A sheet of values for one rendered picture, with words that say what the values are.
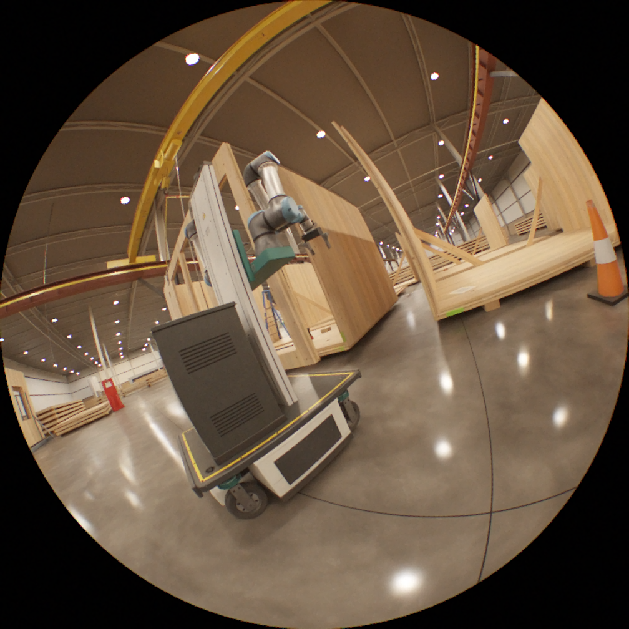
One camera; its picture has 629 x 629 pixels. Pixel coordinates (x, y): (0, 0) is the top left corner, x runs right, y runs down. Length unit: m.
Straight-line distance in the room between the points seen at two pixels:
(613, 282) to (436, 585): 1.94
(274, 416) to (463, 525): 0.77
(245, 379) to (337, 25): 11.82
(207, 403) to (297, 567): 0.64
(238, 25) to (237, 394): 10.56
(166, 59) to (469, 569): 11.14
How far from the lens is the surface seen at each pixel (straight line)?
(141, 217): 8.52
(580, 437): 0.95
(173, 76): 10.68
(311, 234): 1.32
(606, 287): 2.06
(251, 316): 0.95
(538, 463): 0.86
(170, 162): 6.33
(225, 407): 0.77
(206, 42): 10.39
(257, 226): 1.03
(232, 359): 0.78
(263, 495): 0.96
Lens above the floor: 0.69
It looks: 1 degrees down
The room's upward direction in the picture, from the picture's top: 22 degrees counter-clockwise
